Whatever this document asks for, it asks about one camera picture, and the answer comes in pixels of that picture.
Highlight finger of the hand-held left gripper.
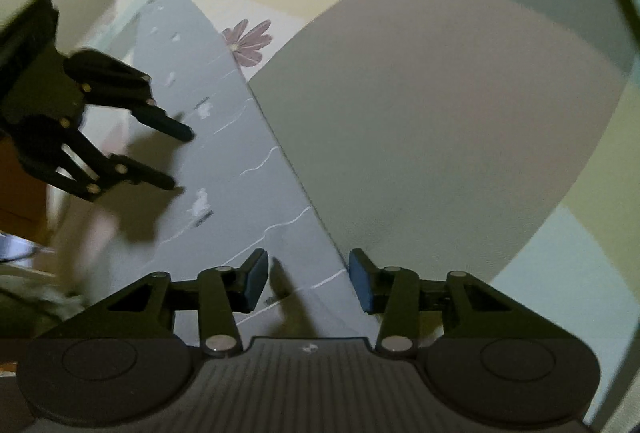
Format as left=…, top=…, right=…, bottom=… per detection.
left=64, top=47, right=196, bottom=144
left=19, top=114, right=178, bottom=204

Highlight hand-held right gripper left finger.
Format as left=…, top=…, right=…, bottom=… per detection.
left=106, top=248, right=271, bottom=359

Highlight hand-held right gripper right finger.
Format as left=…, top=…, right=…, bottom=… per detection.
left=348, top=248, right=522, bottom=357

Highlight grey printed pants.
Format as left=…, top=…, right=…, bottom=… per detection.
left=127, top=0, right=381, bottom=339

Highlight patchwork bed sheet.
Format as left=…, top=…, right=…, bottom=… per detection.
left=75, top=0, right=640, bottom=433

